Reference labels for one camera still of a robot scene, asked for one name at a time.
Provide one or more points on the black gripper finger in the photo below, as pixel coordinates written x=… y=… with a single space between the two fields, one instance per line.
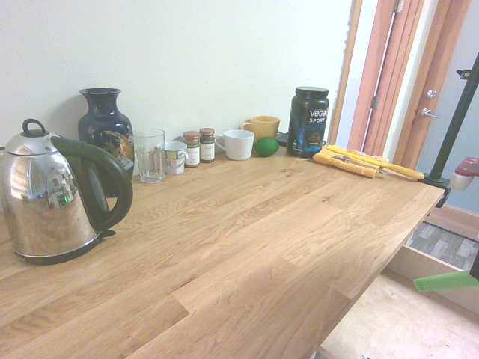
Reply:
x=475 y=267

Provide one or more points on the light wooden drawer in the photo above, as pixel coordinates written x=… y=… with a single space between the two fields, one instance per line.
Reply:
x=404 y=318

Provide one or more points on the red and white plastic object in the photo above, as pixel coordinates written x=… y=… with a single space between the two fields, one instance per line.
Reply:
x=464 y=175

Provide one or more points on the yellow folded cloth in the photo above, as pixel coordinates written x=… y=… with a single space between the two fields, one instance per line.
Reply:
x=348 y=166

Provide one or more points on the silver deadbolt lock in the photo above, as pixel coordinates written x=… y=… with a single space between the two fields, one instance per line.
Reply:
x=432 y=94

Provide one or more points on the metal door hinge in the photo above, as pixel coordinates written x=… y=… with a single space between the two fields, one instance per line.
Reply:
x=376 y=102

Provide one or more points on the grey-blue door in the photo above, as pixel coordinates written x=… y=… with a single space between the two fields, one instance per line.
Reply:
x=447 y=75

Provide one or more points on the black protein powder tub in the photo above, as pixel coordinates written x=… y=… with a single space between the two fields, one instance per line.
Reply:
x=307 y=123

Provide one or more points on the small black box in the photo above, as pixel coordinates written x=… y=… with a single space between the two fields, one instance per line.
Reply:
x=283 y=139

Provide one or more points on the green lime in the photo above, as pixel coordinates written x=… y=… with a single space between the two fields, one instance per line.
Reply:
x=266 y=146

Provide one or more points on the yellow mug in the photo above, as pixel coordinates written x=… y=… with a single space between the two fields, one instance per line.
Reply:
x=265 y=127

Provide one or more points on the plain white mug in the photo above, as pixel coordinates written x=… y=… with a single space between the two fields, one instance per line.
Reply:
x=239 y=146

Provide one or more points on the spice jar with copper lid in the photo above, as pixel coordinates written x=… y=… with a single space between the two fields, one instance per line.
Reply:
x=191 y=151
x=207 y=147

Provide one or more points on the small printed white mug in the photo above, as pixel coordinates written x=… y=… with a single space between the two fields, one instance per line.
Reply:
x=174 y=159

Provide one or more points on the clear drinking glass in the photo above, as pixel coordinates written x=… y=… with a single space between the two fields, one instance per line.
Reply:
x=149 y=157

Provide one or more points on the dark blue painted vase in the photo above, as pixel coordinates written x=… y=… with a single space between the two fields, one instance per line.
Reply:
x=105 y=123

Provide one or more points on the stainless steel electric kettle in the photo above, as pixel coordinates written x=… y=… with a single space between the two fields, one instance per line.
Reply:
x=45 y=194

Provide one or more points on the black clamp camera stand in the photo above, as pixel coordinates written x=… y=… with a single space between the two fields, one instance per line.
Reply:
x=454 y=123

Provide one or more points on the wooden door frame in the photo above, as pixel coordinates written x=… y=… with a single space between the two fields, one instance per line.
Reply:
x=389 y=75

